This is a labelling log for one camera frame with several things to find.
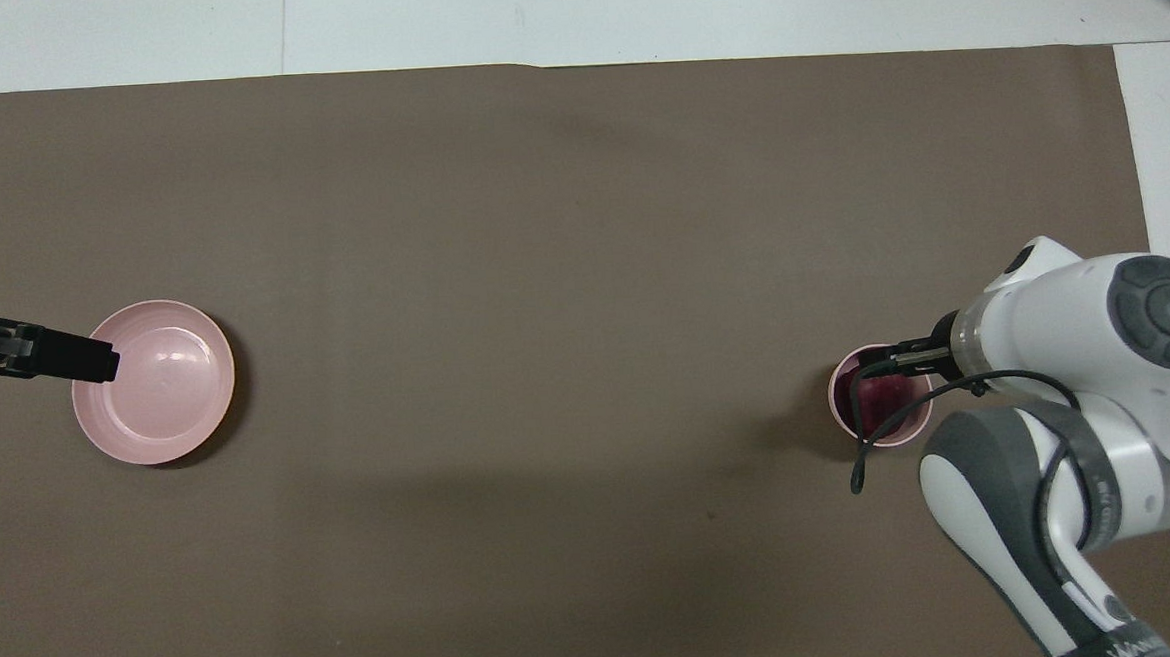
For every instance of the dark red apple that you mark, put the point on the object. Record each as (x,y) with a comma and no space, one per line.
(884,398)

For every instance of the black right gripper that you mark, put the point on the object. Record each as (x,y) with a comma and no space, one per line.
(937,355)

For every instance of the brown table mat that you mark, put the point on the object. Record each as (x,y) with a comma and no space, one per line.
(582,269)

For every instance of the pink bowl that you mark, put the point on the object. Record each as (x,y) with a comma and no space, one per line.
(836,400)

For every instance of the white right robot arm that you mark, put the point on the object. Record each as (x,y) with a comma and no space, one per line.
(1065,323)

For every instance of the pink plate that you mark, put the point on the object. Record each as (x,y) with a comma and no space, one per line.
(168,400)

